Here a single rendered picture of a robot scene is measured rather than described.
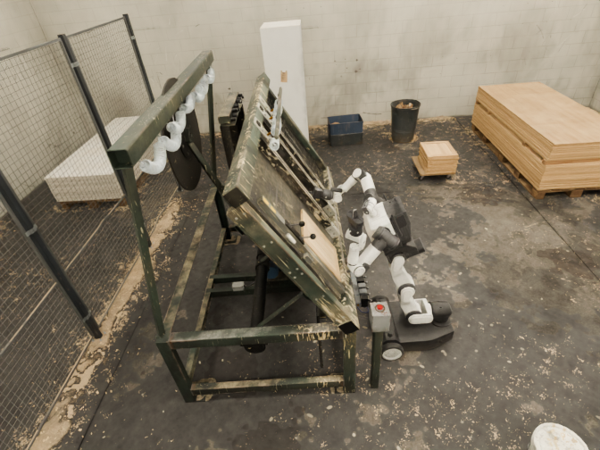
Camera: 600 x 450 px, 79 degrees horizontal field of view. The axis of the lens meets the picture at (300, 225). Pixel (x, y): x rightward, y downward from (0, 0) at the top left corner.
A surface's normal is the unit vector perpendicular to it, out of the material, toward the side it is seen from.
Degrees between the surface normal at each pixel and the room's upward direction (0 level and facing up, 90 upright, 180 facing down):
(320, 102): 90
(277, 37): 90
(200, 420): 0
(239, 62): 90
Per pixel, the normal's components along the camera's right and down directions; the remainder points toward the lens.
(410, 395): -0.08, -0.80
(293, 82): -0.02, 0.59
